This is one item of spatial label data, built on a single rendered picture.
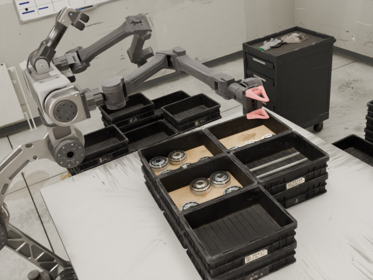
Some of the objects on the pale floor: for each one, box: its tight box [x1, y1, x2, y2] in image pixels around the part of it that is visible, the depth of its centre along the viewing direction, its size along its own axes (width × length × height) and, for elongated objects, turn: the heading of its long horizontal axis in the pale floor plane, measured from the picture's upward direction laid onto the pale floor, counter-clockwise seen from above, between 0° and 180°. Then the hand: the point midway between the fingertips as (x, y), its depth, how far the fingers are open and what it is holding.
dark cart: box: [243, 26, 334, 132], centre depth 379 cm, size 60×45×90 cm
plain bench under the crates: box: [39, 106, 373, 280], centre depth 234 cm, size 160×160×70 cm
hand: (266, 108), depth 142 cm, fingers open, 6 cm apart
